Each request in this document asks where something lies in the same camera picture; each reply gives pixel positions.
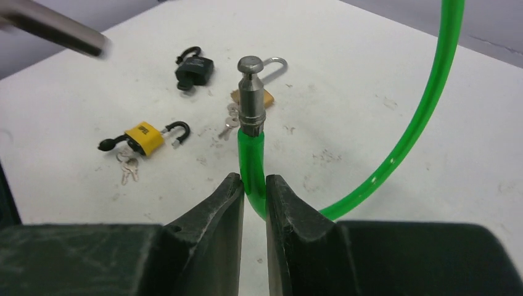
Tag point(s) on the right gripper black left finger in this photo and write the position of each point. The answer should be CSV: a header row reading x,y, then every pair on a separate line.
x,y
198,253

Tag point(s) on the black key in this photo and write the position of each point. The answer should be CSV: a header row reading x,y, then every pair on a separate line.
x,y
109,144

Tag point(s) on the silver cable lock barrel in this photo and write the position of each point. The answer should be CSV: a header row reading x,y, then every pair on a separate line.
x,y
43,22

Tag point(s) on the yellow black padlock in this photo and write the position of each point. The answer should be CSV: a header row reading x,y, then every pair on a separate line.
x,y
145,139

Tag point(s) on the green cable lock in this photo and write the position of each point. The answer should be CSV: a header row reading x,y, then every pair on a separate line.
x,y
251,149

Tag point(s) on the silver key bunch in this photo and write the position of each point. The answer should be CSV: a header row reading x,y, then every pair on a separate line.
x,y
128,164

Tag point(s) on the brass padlock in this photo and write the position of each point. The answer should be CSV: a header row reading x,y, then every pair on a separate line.
x,y
268,98

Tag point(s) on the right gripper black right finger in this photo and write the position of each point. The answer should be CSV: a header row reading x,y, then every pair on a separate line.
x,y
308,254

